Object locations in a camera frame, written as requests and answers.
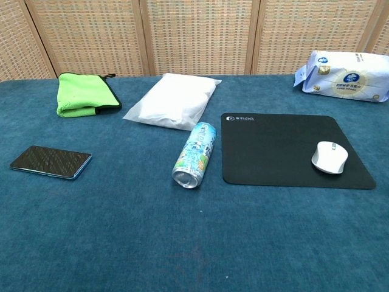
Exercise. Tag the blue smartphone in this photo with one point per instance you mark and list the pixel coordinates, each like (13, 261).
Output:
(50, 161)

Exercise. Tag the light blue drink can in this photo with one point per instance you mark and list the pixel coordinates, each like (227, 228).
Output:
(196, 152)

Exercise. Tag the white plastic bag pack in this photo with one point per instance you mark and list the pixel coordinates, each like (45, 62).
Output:
(173, 100)

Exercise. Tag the black mouse pad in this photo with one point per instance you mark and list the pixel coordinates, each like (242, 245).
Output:
(267, 152)

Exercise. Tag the blue carpet table cover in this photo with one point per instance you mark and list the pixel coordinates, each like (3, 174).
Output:
(121, 228)

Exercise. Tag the woven rattan folding screen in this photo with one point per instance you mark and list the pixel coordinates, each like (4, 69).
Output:
(194, 30)

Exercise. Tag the green microfiber cloth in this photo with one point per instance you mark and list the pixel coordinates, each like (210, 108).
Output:
(82, 91)

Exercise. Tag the white computer mouse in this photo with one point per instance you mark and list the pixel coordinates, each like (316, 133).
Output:
(329, 156)

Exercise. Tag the white blue tissue pack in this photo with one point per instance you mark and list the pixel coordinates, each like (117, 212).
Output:
(346, 79)

